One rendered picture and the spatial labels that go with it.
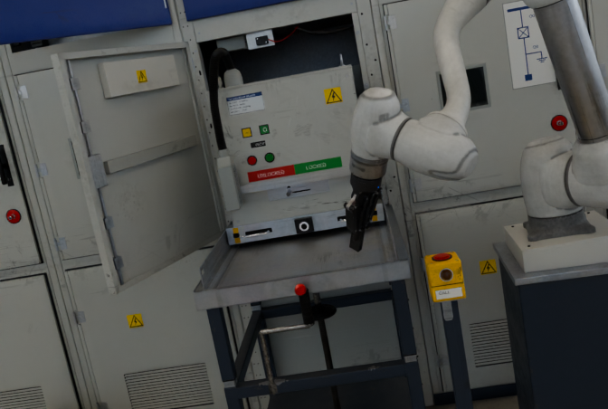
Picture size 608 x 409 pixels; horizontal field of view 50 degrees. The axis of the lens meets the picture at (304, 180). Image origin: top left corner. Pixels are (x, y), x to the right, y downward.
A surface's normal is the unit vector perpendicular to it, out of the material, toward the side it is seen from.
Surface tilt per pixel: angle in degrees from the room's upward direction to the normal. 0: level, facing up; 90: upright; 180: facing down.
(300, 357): 90
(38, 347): 90
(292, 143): 90
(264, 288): 90
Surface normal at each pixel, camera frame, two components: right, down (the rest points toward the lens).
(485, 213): -0.06, 0.19
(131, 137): 0.87, -0.07
